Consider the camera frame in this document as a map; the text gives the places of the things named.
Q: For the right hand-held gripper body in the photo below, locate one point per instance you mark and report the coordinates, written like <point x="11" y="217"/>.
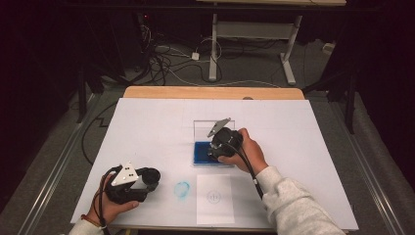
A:
<point x="228" y="138"/>

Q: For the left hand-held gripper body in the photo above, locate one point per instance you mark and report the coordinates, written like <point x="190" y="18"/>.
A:
<point x="125" y="176"/>

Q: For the blue ink pad clear lid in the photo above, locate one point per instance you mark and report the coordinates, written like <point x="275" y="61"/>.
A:
<point x="200" y="153"/>

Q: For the person's right hand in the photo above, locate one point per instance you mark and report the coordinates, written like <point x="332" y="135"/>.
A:
<point x="251" y="156"/>

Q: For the person's left hand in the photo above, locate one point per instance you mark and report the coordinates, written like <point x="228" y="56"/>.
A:
<point x="111" y="209"/>

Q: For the white table cover sheet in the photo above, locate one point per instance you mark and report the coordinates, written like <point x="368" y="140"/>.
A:
<point x="147" y="130"/>

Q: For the white paper card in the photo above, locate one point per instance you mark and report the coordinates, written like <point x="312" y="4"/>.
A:
<point x="223" y="209"/>

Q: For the wooden table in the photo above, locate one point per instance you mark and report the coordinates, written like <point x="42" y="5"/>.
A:
<point x="195" y="92"/>

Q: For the white power adapter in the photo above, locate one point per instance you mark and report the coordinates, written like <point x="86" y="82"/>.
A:
<point x="195" y="56"/>

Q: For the black metal stand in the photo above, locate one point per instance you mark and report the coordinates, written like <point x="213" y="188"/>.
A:
<point x="350" y="101"/>
<point x="81" y="98"/>

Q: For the metal floor rail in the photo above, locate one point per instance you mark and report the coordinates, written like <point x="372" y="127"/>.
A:
<point x="49" y="186"/>
<point x="375" y="186"/>

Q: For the white desk frame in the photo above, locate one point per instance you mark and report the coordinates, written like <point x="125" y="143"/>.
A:
<point x="254" y="30"/>

